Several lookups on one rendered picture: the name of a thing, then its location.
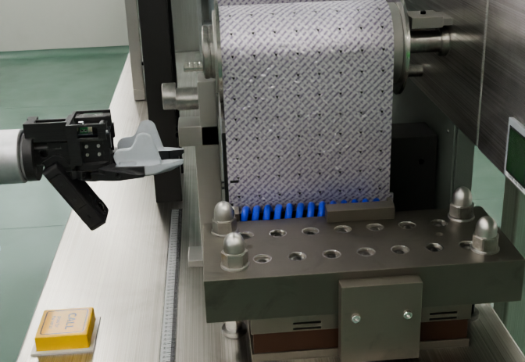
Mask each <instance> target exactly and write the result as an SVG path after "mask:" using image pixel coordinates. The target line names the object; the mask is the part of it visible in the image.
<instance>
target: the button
mask: <svg viewBox="0 0 525 362"><path fill-rule="evenodd" d="M94 325H95V311H94V308H93V307H81V308H70V309H58V310H45V311H44V313H43V315H42V318H41V322H40V324H39V327H38V330H37V333H36V335H35V338H34V340H35V345H36V350H37V352H39V351H49V350H61V349H82V348H89V346H90V342H91V336H92V332H93V328H94Z"/></svg>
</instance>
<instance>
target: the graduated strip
mask: <svg viewBox="0 0 525 362"><path fill-rule="evenodd" d="M182 211H183V209H172V210H170V229H169V238H168V249H167V258H166V277H165V287H164V297H163V307H162V326H161V336H160V346H159V362H176V345H177V312H178V296H179V278H180V245H181V228H182Z"/></svg>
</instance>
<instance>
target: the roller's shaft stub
mask: <svg viewBox="0 0 525 362"><path fill-rule="evenodd" d="M449 47H450V34H449V30H448V28H447V27H446V26H445V25H444V26H443V27H438V28H435V30H411V31H410V53H421V52H435V53H436V54H437V55H438V56H446V55H447V54H448V50H449Z"/></svg>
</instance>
